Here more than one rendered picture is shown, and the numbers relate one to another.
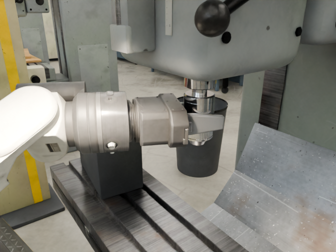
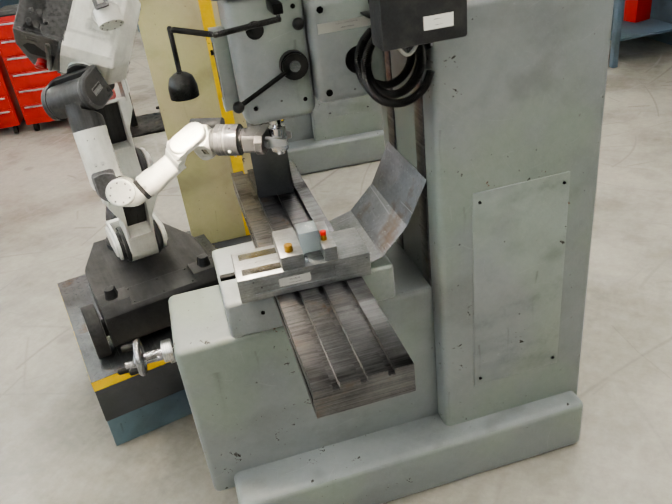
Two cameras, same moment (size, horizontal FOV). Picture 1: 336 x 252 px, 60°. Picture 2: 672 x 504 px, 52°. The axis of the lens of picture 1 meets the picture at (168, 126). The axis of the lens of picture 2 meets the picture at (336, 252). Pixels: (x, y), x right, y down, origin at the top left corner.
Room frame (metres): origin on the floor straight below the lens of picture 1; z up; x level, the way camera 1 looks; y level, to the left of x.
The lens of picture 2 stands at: (-1.17, -0.90, 1.91)
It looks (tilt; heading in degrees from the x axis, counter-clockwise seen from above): 31 degrees down; 24
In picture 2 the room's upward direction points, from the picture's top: 7 degrees counter-clockwise
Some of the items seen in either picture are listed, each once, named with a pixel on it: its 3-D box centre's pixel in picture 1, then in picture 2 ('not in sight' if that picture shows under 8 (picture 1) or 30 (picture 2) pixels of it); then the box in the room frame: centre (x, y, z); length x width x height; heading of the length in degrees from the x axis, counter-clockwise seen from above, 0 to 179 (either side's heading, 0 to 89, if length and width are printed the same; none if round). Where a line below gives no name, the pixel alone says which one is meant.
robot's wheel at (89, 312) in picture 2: not in sight; (96, 330); (0.32, 0.77, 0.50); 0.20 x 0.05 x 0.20; 49
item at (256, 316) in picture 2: not in sight; (300, 273); (0.42, -0.05, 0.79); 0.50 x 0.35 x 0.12; 126
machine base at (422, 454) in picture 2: not in sight; (391, 413); (0.57, -0.25, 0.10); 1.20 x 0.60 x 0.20; 126
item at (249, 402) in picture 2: not in sight; (308, 364); (0.41, -0.03, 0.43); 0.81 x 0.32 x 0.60; 126
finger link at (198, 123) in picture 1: (204, 124); (275, 142); (0.39, -0.05, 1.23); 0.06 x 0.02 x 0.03; 101
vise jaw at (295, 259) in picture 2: not in sight; (288, 248); (0.20, -0.14, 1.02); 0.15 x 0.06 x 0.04; 34
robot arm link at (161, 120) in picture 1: (139, 121); (247, 140); (0.40, 0.04, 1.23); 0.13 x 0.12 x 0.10; 11
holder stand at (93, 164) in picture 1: (107, 144); (269, 155); (0.75, 0.17, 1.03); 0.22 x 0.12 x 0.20; 29
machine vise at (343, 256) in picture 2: not in sight; (299, 257); (0.22, -0.16, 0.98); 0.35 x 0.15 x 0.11; 124
